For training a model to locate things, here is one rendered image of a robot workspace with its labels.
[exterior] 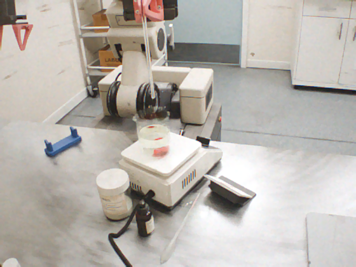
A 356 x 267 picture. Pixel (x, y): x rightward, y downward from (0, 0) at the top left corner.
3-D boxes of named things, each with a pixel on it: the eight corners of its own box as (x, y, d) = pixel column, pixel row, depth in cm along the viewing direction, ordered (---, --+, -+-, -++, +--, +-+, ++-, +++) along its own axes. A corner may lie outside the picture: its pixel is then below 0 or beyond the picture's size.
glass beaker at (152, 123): (162, 140, 65) (158, 103, 61) (178, 154, 60) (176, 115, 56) (131, 151, 62) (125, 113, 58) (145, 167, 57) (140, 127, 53)
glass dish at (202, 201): (189, 226, 56) (188, 217, 54) (177, 206, 60) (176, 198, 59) (215, 216, 57) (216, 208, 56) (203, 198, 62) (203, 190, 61)
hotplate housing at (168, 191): (177, 143, 79) (175, 115, 75) (223, 159, 72) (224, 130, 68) (114, 193, 64) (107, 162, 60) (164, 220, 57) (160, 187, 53)
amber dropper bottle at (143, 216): (136, 235, 54) (131, 207, 51) (139, 223, 57) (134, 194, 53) (153, 236, 54) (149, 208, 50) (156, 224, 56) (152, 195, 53)
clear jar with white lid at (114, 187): (107, 199, 63) (99, 168, 59) (136, 199, 62) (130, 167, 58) (100, 221, 58) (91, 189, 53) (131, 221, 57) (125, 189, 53)
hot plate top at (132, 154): (157, 130, 70) (157, 126, 69) (203, 146, 63) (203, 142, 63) (119, 157, 61) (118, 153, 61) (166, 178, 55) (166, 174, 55)
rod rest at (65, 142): (75, 135, 85) (72, 124, 83) (82, 139, 83) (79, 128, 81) (44, 152, 79) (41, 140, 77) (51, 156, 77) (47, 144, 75)
